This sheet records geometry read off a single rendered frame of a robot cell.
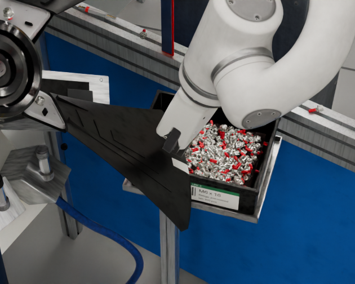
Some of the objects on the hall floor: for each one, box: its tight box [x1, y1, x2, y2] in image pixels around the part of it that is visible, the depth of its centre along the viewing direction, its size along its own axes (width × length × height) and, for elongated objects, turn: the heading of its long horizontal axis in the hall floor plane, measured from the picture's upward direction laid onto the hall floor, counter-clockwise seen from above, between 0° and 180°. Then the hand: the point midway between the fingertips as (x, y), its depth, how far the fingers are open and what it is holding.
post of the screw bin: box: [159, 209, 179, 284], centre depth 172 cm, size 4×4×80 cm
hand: (178, 141), depth 118 cm, fingers closed
